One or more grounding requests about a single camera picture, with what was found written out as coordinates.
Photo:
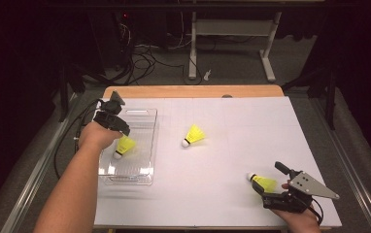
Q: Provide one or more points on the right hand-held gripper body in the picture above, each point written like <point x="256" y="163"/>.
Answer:
<point x="310" y="187"/>

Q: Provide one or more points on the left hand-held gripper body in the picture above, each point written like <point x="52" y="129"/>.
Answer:
<point x="110" y="118"/>

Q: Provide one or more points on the yellow shuttlecock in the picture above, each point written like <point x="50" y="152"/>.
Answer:
<point x="267" y="183"/>
<point x="125" y="145"/>
<point x="194" y="134"/>

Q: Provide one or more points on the clear plastic tray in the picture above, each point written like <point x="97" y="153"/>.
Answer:
<point x="141" y="161"/>

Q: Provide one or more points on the person's left hand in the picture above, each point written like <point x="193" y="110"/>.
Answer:
<point x="96" y="137"/>

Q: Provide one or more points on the person's right hand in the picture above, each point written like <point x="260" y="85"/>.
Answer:
<point x="300" y="221"/>

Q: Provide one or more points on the white board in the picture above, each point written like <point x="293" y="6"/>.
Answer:
<point x="238" y="145"/>

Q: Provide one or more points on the black metal stand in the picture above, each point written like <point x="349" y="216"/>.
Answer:
<point x="64" y="97"/>
<point x="330" y="97"/>

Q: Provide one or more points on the dark equipment with red light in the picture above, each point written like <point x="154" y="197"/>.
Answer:
<point x="122" y="39"/>

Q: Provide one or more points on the small white plastic object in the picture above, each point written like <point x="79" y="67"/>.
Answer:
<point x="207" y="75"/>

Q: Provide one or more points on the aluminium rail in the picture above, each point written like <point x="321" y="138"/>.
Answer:
<point x="352" y="181"/>
<point x="34" y="171"/>

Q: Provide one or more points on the white metal desk frame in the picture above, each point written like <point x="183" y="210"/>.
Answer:
<point x="232" y="27"/>

